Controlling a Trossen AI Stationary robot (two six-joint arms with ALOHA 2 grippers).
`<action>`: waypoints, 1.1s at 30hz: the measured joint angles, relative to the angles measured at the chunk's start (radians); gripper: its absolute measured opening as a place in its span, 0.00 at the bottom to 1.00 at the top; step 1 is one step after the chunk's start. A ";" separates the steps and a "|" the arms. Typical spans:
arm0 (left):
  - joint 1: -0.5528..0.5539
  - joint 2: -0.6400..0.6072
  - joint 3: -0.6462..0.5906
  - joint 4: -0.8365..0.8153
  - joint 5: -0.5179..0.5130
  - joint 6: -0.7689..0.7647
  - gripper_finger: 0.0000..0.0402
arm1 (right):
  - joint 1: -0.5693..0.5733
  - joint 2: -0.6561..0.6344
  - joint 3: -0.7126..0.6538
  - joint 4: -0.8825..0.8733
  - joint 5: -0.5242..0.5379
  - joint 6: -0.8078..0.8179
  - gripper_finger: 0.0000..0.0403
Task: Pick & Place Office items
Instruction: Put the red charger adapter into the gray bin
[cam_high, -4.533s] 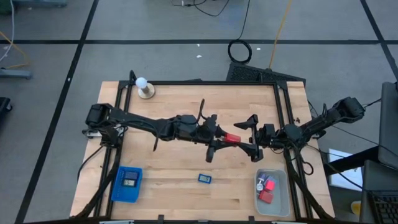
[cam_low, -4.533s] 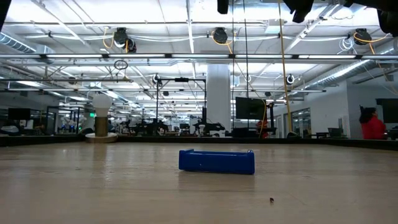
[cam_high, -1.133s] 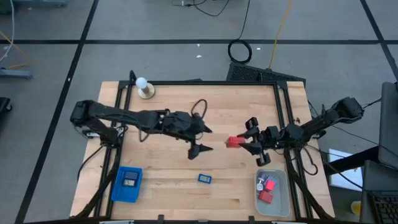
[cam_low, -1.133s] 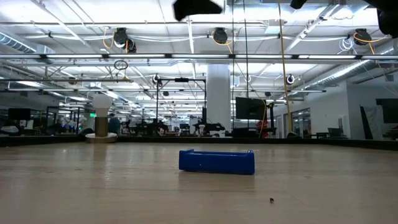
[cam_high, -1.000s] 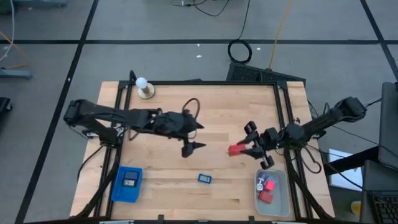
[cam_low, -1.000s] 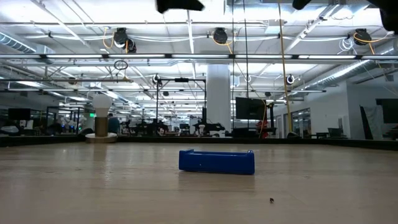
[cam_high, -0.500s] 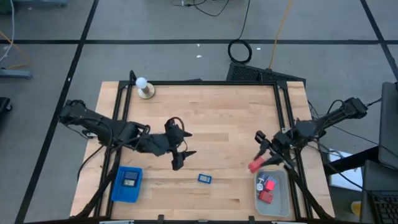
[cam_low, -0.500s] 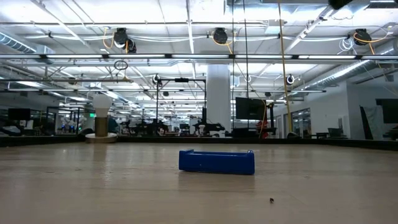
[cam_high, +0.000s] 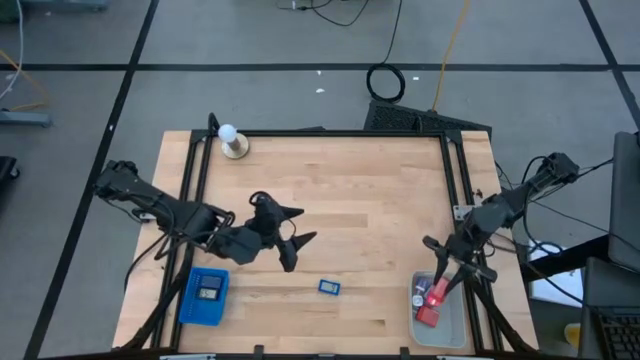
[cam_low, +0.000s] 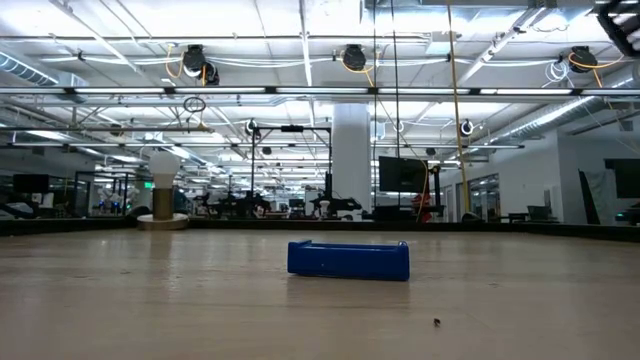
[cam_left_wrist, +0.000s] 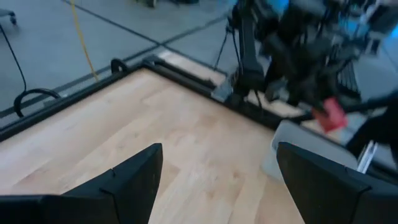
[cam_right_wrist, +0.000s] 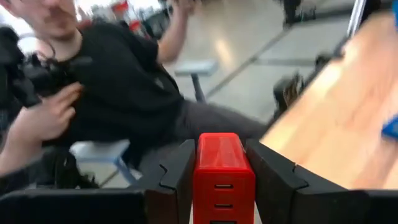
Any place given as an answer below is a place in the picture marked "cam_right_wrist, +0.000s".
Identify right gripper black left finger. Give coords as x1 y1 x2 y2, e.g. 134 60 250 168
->
130 139 196 224

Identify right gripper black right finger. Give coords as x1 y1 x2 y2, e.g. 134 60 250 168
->
245 139 368 224

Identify small red charger block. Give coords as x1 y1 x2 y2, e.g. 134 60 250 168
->
192 133 256 224

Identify person's forearm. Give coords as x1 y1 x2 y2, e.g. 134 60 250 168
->
0 136 44 178
157 9 190 65

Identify white stool blue legs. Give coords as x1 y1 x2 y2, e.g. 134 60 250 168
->
68 139 137 184

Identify black clamp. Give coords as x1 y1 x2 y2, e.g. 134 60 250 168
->
272 73 307 119
313 52 335 68

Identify person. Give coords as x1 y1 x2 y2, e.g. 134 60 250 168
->
0 0 271 194

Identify grey stool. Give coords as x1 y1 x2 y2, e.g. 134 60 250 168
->
174 60 220 103

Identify blue framed digital display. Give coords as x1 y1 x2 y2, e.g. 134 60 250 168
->
381 114 398 141

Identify person's hand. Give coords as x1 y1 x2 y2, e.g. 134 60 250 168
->
172 0 200 15
7 82 85 144

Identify silver metal bar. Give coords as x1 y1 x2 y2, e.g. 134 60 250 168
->
346 0 368 37

